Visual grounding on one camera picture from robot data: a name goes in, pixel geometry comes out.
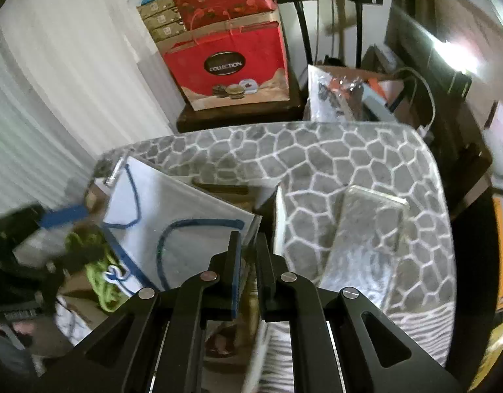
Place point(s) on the red gift bag oval label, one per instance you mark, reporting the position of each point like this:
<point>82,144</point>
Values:
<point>186,69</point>

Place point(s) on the white curtain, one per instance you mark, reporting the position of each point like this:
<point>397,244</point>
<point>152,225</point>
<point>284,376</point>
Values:
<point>71,69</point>

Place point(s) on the yellow bag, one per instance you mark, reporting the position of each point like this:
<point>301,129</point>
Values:
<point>495,360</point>

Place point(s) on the clear plastic piece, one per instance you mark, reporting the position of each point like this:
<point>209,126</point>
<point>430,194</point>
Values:
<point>114,172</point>

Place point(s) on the brown cardboard box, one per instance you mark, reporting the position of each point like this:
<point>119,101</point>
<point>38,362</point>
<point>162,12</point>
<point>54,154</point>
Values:
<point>81,301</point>

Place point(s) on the cardboard box of clutter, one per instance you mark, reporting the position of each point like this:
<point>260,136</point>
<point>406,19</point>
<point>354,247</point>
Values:
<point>394,102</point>

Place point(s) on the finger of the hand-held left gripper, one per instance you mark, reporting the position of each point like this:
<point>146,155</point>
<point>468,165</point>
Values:
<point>67,216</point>

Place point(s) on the grey pebble-pattern mat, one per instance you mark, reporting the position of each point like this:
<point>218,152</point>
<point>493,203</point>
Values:
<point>337,159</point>

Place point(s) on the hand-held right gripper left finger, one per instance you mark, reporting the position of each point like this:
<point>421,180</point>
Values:
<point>235,274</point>

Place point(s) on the dark wooden cabinet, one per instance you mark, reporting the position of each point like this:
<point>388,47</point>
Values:
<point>460,147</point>

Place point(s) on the clear plastic packet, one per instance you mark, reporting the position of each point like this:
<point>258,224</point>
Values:
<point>358,233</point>

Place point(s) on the grey flat box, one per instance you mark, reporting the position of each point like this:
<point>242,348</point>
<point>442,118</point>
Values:
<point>376,104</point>

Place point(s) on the clear plastic bag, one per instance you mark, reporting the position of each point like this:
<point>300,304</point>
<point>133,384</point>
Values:
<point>325,98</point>

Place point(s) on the white paper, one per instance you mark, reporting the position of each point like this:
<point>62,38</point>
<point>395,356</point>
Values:
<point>497,139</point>

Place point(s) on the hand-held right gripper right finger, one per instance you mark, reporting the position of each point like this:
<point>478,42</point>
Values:
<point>264,286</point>

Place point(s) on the gold-brown flat box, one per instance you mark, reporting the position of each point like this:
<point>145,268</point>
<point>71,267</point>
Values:
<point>161,17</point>
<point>167,32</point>
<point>155,5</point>

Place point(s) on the black flat screen television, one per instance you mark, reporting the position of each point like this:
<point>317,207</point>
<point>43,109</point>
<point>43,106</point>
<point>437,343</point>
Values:
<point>411,37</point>

